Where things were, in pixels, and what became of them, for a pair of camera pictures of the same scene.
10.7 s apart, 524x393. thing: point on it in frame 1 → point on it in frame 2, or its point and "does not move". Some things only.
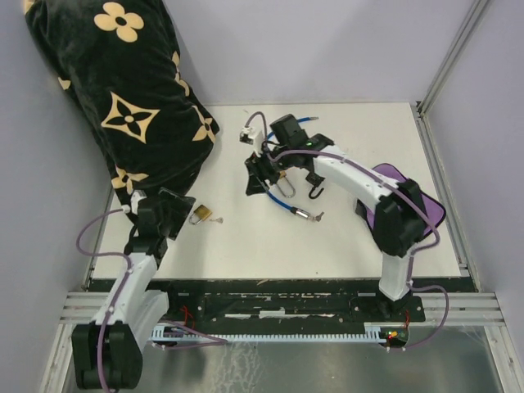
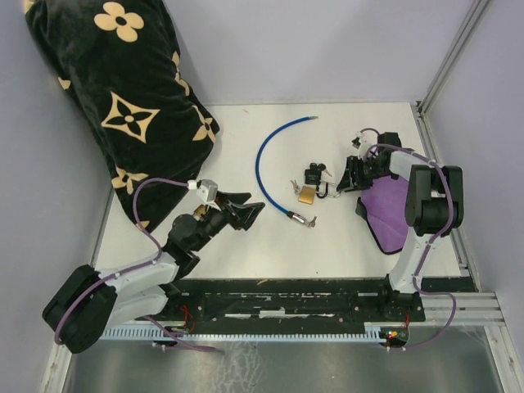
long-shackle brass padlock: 282,174 → 307,195
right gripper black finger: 256,183 → 346,182
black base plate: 286,303 does not move
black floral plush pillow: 119,60 does not move
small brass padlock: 202,212 does not move
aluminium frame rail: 467,29 does not move
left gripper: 180,209 → 245,214
